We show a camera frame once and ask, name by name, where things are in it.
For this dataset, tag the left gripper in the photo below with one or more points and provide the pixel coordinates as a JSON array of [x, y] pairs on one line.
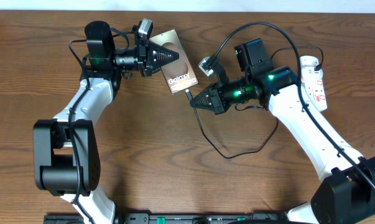
[[145, 59]]

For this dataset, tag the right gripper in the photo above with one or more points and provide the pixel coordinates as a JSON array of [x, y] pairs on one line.
[[218, 104]]

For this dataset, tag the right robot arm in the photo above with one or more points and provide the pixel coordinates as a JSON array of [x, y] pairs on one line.
[[347, 190]]

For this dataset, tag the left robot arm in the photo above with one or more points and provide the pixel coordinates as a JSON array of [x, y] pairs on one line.
[[66, 157]]

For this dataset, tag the white power strip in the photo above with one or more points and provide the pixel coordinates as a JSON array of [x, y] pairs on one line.
[[312, 76]]

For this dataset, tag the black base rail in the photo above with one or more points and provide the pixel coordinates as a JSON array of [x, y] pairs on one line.
[[144, 218]]

